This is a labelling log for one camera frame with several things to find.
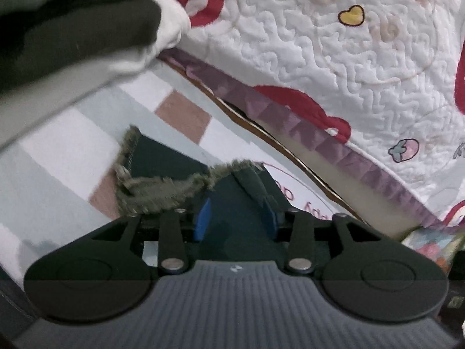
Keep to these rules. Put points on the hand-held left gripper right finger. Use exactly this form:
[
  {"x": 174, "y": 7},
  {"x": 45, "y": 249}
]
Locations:
[{"x": 270, "y": 220}]

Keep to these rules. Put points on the black folded garment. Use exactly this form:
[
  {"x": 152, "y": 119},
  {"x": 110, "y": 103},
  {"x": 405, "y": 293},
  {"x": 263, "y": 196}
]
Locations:
[{"x": 72, "y": 32}]

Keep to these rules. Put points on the dark green frayed pants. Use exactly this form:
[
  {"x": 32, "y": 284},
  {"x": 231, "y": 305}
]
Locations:
[{"x": 232, "y": 203}]

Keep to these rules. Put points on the floral cloth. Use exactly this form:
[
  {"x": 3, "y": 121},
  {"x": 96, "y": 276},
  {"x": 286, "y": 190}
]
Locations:
[{"x": 428, "y": 247}]

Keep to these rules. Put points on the white quilt with red bears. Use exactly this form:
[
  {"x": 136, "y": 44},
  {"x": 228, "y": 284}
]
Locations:
[{"x": 290, "y": 43}]

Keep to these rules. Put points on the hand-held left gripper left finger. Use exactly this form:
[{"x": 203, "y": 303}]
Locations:
[{"x": 203, "y": 221}]

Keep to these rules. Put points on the purple-trimmed mattress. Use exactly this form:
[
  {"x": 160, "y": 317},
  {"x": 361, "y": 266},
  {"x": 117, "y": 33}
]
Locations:
[{"x": 327, "y": 141}]

